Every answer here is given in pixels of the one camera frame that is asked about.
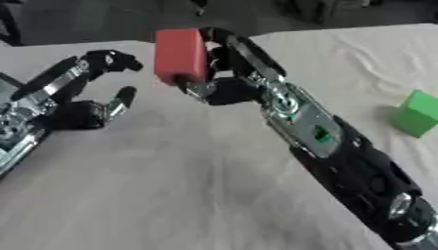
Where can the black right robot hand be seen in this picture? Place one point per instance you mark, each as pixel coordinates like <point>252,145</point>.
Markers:
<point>236,88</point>

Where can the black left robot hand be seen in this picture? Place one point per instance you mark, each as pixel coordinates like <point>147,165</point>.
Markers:
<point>80,110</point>

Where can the red rectangular block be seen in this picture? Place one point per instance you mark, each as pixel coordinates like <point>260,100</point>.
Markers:
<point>181,55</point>

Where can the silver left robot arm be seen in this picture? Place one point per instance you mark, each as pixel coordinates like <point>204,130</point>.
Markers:
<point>17,127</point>

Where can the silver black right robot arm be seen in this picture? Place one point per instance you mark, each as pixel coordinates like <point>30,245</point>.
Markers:
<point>342,156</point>

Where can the green cube block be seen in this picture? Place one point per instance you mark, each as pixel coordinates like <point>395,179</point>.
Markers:
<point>415,114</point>

